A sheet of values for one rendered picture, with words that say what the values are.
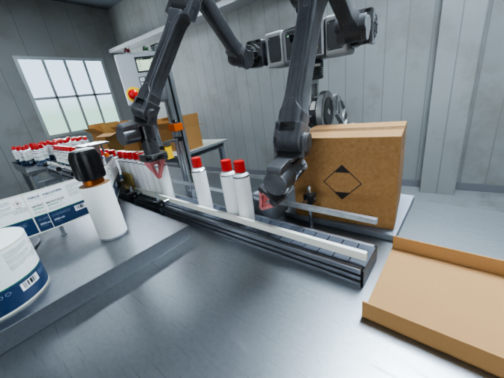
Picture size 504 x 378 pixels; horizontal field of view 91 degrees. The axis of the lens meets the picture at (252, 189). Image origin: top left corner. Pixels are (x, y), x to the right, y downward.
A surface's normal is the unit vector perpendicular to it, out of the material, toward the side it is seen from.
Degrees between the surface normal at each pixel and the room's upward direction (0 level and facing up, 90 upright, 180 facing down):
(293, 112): 65
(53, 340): 0
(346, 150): 90
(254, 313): 0
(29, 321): 90
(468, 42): 90
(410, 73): 90
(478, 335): 0
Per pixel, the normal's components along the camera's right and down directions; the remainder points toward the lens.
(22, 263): 0.99, -0.13
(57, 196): 0.81, 0.11
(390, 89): -0.55, 0.37
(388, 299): -0.13, -0.92
